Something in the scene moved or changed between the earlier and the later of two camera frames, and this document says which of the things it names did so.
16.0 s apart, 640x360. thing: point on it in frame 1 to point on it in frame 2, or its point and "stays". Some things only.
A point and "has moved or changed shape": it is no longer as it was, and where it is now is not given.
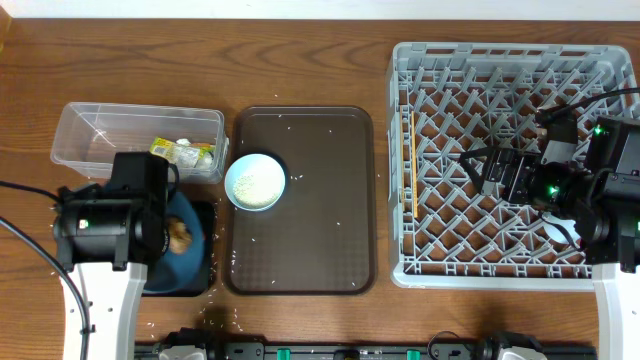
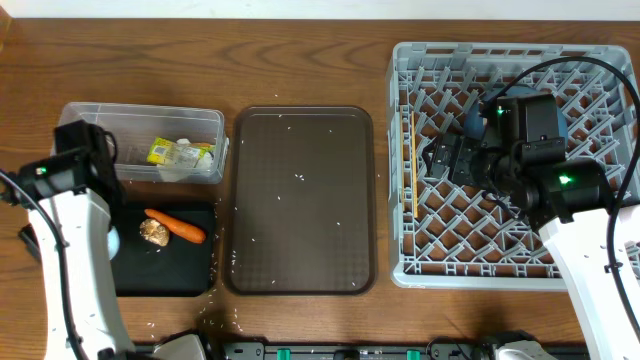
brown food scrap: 179,236 has moved or changed shape
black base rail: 364,350 stays
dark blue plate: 178,272 to 475,124
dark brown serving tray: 320,238 stays
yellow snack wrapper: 178,153 stays
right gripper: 524,163 to 468,151
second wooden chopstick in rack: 401,131 stays
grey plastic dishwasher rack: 445,99 stays
